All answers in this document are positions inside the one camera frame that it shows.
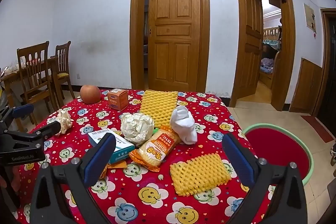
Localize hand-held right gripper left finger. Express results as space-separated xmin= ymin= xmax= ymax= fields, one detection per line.
xmin=29 ymin=132 xmax=117 ymax=224

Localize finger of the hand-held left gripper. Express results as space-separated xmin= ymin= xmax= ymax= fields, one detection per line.
xmin=4 ymin=120 xmax=62 ymax=147
xmin=0 ymin=104 xmax=34 ymax=132

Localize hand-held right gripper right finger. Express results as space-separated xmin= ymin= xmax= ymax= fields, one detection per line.
xmin=222 ymin=133 xmax=307 ymax=224

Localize small tissue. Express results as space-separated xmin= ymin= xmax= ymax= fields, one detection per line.
xmin=56 ymin=109 xmax=74 ymax=135

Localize small orange wrapper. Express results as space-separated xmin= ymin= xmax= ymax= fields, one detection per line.
xmin=100 ymin=161 xmax=127 ymax=180

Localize teal and white box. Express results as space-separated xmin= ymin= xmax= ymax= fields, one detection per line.
xmin=87 ymin=128 xmax=135 ymax=165

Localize short yellow foam net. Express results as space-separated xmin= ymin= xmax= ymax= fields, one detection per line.
xmin=170 ymin=153 xmax=232 ymax=197

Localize red bin with green rim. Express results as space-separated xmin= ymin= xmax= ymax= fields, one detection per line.
xmin=241 ymin=123 xmax=315 ymax=186

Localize large white paper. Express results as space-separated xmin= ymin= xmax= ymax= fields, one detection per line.
xmin=120 ymin=112 xmax=155 ymax=146

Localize orange snack packet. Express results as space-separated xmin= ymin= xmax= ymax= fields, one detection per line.
xmin=129 ymin=125 xmax=181 ymax=171

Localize small orange cardboard box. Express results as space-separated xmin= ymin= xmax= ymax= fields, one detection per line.
xmin=108 ymin=88 xmax=129 ymax=111

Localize white sock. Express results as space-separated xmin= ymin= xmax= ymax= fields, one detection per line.
xmin=170 ymin=105 xmax=198 ymax=145

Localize long yellow foam net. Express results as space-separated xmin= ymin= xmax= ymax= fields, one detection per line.
xmin=139 ymin=90 xmax=179 ymax=127

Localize wooden dining table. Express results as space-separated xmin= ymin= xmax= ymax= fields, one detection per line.
xmin=0 ymin=57 xmax=59 ymax=132

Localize red apple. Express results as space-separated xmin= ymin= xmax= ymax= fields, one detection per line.
xmin=80 ymin=84 xmax=102 ymax=104

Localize red smiley flower tablecloth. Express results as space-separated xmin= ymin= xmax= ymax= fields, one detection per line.
xmin=10 ymin=89 xmax=273 ymax=224

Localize red door mat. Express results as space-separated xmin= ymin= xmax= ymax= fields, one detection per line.
xmin=301 ymin=115 xmax=334 ymax=143

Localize dark shoe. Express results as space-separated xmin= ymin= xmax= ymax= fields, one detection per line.
xmin=329 ymin=144 xmax=336 ymax=167

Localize wooden bunk bed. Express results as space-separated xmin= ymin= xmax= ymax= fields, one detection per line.
xmin=260 ymin=26 xmax=282 ymax=89

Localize dark entrance door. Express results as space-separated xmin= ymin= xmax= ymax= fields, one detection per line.
xmin=327 ymin=14 xmax=336 ymax=130

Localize low wooden wall cabinet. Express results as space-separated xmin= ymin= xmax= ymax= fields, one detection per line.
xmin=289 ymin=57 xmax=323 ymax=114

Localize open door wooden frame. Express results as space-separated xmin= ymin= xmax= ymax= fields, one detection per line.
xmin=230 ymin=0 xmax=296 ymax=111

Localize closed door wooden frame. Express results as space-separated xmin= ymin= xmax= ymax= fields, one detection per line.
xmin=129 ymin=0 xmax=210 ymax=94

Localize entrance door wooden frame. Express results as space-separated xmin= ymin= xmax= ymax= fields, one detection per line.
xmin=312 ymin=7 xmax=336 ymax=119

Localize beige wall panel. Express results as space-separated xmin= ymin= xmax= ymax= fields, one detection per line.
xmin=304 ymin=3 xmax=317 ymax=30

